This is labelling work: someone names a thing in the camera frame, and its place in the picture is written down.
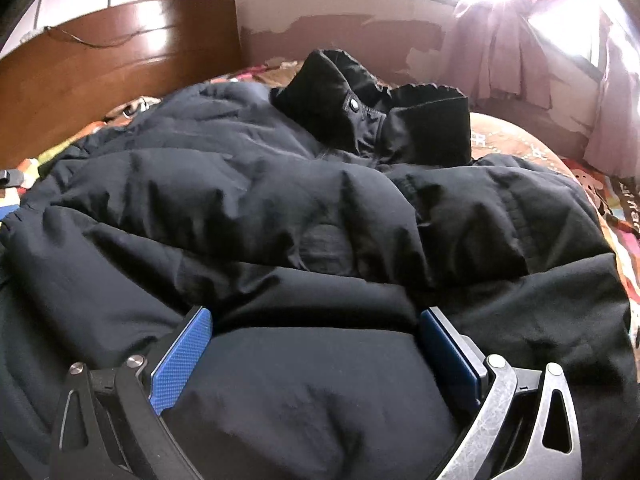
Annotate window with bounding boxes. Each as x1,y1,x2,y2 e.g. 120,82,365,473
411,0,608,82

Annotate black puffer jacket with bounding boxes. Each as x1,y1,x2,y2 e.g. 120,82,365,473
0,49,640,480

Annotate colourful cartoon printed bedsheet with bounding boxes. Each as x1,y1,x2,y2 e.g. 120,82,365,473
0,95,640,346

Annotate thin cable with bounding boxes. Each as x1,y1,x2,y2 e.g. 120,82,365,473
42,24,147,52

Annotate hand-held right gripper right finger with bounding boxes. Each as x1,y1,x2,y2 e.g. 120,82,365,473
420,306,584,480

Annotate wooden headboard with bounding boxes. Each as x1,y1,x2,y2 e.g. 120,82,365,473
0,0,247,172

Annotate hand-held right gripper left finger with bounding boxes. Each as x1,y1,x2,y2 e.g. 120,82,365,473
50,305,216,480

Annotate pink curtain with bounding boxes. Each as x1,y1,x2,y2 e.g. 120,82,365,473
440,0,640,181

